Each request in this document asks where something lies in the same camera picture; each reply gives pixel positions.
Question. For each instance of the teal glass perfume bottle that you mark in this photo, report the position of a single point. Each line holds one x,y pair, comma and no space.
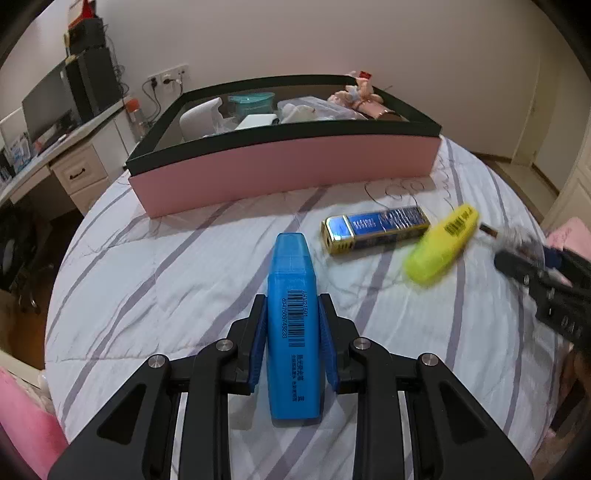
251,104

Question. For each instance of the white plug night light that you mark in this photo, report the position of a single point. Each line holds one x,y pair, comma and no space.
201,117

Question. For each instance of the blue and gold lighter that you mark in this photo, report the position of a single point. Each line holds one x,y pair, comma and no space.
376,226

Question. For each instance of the pink storage box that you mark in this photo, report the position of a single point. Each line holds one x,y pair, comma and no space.
277,170

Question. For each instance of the rose gold jar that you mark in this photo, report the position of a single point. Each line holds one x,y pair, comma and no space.
385,115

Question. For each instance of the black speaker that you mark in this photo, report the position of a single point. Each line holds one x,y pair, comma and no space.
87,34

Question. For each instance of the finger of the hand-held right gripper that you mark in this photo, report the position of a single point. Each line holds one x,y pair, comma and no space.
551,257
512,265

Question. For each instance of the red desk calendar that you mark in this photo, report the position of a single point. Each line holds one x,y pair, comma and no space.
81,11

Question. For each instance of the white door frame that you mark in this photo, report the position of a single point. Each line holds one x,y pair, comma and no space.
577,184

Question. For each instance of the blue highlighter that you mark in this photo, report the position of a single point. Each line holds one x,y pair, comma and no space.
291,323

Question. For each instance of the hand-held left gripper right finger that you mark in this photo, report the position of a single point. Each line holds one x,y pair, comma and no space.
330,341

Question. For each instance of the black office chair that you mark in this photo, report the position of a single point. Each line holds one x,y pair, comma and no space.
18,254

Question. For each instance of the white power adapter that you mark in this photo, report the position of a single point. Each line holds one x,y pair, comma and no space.
254,122

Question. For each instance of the pink quilt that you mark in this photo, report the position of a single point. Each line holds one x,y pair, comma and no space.
570,233

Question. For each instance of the white desk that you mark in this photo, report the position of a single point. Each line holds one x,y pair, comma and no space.
92,157

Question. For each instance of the person's right hand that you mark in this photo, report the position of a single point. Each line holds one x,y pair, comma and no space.
570,378

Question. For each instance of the black computer tower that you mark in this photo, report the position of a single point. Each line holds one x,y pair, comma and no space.
92,83

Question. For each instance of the clear dental floss box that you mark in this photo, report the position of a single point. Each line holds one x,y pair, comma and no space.
323,108

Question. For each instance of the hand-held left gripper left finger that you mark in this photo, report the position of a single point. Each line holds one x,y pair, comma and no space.
258,341

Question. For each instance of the black computer monitor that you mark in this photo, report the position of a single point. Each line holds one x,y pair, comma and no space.
46,104

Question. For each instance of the white wall outlet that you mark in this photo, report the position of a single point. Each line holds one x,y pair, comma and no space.
168,74

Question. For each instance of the yellow highlighter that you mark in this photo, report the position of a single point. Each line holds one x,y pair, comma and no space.
438,249

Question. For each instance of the blue and white packet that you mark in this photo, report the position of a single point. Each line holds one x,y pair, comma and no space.
18,150

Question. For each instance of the orange-capped water bottle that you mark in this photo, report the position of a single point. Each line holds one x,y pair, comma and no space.
137,120

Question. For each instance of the pink bed blanket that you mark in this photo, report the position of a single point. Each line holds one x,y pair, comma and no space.
23,424

